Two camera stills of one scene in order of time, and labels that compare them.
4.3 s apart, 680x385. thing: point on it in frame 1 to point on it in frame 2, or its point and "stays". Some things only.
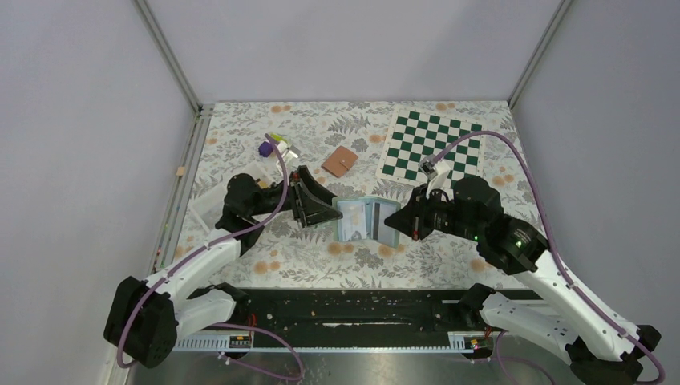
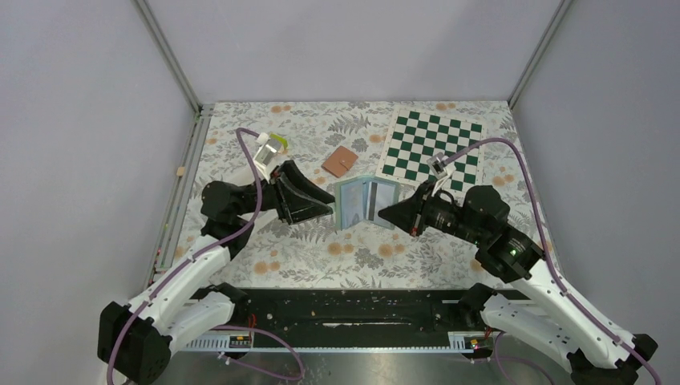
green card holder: [363, 220] to [359, 200]
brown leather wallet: [339, 161] stays
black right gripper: [418, 213] stays
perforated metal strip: [459, 343] stays
